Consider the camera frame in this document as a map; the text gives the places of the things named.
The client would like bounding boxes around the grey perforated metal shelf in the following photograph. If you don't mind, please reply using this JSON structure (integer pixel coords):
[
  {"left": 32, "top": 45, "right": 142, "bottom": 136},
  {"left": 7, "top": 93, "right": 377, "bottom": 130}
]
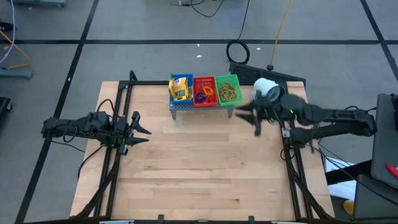
[{"left": 169, "top": 72, "right": 235, "bottom": 120}]

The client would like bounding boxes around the yellow floor cable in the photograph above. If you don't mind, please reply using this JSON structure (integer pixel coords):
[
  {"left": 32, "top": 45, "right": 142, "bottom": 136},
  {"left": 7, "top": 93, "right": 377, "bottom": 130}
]
[{"left": 0, "top": 29, "right": 32, "bottom": 70}]

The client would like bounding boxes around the grey chair seat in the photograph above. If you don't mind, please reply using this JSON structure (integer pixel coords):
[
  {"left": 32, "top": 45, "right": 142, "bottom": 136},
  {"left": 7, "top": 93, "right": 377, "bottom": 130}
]
[{"left": 353, "top": 173, "right": 398, "bottom": 221}]

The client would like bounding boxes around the grey floor beam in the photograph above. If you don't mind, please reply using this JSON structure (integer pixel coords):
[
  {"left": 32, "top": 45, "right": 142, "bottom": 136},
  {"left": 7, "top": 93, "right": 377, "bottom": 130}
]
[{"left": 0, "top": 68, "right": 34, "bottom": 80}]

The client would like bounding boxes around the white floor cable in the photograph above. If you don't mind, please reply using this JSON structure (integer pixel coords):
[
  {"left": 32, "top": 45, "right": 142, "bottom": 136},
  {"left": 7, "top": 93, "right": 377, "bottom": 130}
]
[{"left": 0, "top": 0, "right": 16, "bottom": 65}]

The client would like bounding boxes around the black floor object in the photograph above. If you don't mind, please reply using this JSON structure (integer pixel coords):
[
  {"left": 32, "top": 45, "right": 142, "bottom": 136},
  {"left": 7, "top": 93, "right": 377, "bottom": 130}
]
[{"left": 0, "top": 96, "right": 13, "bottom": 125}]

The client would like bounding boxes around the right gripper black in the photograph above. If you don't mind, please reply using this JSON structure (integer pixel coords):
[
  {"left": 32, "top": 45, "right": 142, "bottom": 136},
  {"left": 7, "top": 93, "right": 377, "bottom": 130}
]
[{"left": 234, "top": 90, "right": 282, "bottom": 138}]

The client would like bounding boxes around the Crayola crayon box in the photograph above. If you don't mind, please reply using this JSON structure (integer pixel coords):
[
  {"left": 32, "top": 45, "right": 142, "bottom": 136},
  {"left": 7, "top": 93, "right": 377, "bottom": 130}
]
[
  {"left": 169, "top": 77, "right": 189, "bottom": 93},
  {"left": 172, "top": 86, "right": 190, "bottom": 102}
]

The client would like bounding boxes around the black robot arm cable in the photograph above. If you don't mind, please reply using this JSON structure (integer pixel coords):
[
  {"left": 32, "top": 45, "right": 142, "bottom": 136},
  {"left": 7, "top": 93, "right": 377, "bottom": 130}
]
[{"left": 279, "top": 105, "right": 377, "bottom": 178}]

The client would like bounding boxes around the red tool handle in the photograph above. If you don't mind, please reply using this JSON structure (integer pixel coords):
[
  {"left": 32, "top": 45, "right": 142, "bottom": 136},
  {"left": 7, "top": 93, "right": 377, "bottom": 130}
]
[{"left": 386, "top": 163, "right": 398, "bottom": 179}]

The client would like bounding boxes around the black table-side cable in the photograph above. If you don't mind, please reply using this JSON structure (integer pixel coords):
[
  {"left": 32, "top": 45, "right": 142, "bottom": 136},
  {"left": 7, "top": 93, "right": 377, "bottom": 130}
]
[{"left": 77, "top": 144, "right": 106, "bottom": 180}]

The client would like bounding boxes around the black perforated panel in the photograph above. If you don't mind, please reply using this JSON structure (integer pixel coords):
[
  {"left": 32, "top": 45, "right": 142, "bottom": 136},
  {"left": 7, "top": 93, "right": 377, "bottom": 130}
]
[{"left": 229, "top": 62, "right": 307, "bottom": 87}]

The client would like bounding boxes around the black support bar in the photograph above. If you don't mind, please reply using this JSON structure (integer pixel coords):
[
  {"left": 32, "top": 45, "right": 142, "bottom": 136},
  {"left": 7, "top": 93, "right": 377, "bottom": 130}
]
[{"left": 325, "top": 159, "right": 373, "bottom": 186}]

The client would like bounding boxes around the grey equipment case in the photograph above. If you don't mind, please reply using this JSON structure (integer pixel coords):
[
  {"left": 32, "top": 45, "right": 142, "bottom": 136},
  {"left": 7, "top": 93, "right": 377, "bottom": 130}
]
[{"left": 369, "top": 92, "right": 398, "bottom": 190}]

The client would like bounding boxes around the black coiled floor cable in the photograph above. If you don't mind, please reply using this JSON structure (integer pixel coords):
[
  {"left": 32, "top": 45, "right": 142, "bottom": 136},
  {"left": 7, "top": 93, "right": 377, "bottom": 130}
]
[{"left": 225, "top": 0, "right": 251, "bottom": 65}]

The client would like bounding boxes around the white floor sheet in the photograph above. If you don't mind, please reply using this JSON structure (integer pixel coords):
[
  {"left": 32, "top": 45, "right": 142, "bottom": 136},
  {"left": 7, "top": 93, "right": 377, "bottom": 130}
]
[{"left": 325, "top": 157, "right": 358, "bottom": 200}]

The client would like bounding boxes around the yellow hanging cord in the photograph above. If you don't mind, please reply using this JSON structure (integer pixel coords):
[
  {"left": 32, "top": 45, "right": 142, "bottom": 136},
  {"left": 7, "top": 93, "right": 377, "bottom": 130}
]
[{"left": 266, "top": 0, "right": 294, "bottom": 71}]

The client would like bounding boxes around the yellow rubber band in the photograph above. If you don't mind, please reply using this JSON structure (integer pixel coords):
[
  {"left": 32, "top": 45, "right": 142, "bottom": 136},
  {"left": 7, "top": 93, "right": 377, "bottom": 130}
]
[
  {"left": 218, "top": 85, "right": 236, "bottom": 101},
  {"left": 221, "top": 83, "right": 238, "bottom": 98}
]

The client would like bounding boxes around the blue plastic basket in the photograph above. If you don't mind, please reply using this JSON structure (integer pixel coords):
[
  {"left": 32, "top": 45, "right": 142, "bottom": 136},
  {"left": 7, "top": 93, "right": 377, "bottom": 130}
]
[{"left": 169, "top": 73, "right": 195, "bottom": 106}]

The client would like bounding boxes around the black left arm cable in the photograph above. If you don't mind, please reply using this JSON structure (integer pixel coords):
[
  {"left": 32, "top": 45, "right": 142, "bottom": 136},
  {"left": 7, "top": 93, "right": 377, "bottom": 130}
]
[{"left": 49, "top": 98, "right": 116, "bottom": 153}]

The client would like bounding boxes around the grey cart base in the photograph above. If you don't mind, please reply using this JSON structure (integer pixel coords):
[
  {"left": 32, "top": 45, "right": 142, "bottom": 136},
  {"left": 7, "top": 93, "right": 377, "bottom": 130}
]
[{"left": 12, "top": 0, "right": 68, "bottom": 8}]

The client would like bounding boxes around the red plastic basket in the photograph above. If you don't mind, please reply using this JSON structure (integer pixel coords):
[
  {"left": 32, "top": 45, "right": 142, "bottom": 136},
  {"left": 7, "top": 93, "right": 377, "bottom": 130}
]
[{"left": 193, "top": 76, "right": 219, "bottom": 109}]

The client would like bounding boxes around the green plastic basket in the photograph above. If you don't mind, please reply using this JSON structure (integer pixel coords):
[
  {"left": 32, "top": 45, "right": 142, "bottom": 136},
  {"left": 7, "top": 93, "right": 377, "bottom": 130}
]
[{"left": 214, "top": 73, "right": 244, "bottom": 108}]

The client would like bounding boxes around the yellow floor object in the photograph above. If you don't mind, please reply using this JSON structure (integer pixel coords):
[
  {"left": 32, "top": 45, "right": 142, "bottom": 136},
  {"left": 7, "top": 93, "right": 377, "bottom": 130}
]
[{"left": 343, "top": 199, "right": 355, "bottom": 216}]

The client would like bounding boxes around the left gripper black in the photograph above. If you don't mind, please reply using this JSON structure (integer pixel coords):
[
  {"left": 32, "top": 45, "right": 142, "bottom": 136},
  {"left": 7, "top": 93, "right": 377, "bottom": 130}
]
[{"left": 113, "top": 111, "right": 152, "bottom": 156}]

